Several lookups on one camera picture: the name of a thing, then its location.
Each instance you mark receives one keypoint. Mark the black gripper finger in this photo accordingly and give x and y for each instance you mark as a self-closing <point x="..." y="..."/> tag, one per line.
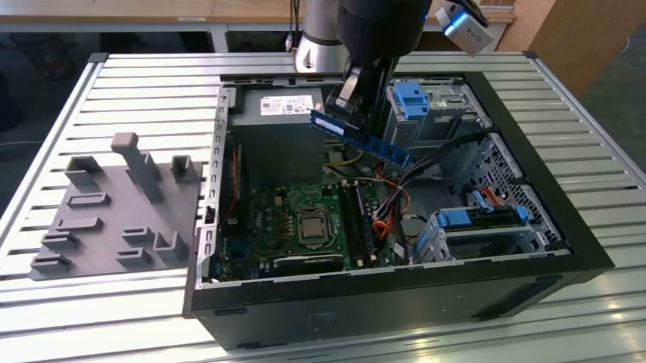
<point x="348" y="98"/>
<point x="377" y="98"/>

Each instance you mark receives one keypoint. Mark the blue RAM stick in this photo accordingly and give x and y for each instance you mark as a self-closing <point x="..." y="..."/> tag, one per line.
<point x="328" y="123"/>

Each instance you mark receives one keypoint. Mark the installed RAM stick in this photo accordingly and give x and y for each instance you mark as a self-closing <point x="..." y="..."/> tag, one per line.
<point x="364" y="223"/>

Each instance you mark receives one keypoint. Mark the tall blue disk carrier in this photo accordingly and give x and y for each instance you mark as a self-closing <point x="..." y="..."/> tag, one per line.
<point x="411" y="100"/>

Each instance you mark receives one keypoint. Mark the metal drive cage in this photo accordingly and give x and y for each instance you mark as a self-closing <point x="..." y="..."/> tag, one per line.
<point x="443" y="125"/>

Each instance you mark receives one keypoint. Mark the grey power supply unit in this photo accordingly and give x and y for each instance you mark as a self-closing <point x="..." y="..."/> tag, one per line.
<point x="272" y="151"/>

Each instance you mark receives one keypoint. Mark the wide blue disk carrier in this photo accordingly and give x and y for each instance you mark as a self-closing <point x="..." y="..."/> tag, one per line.
<point x="451" y="219"/>

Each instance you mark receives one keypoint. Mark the silver CPU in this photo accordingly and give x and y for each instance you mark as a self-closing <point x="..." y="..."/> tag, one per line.
<point x="312" y="228"/>

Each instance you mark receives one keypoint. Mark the green motherboard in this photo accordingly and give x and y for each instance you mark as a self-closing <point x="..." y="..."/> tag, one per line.
<point x="261" y="227"/>

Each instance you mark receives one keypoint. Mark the wooden cabinet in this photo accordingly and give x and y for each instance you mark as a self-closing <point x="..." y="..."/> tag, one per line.
<point x="580" y="38"/>

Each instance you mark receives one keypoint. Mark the black graphics card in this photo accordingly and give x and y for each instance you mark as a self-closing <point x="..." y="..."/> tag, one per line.
<point x="307" y="262"/>

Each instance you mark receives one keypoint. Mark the grey parts rack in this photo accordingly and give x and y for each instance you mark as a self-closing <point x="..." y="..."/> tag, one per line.
<point x="116" y="211"/>

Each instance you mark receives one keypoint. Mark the black open PC case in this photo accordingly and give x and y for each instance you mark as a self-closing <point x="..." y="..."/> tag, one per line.
<point x="352" y="314"/>

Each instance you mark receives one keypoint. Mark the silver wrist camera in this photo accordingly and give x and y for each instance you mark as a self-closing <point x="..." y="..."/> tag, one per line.
<point x="466" y="32"/>

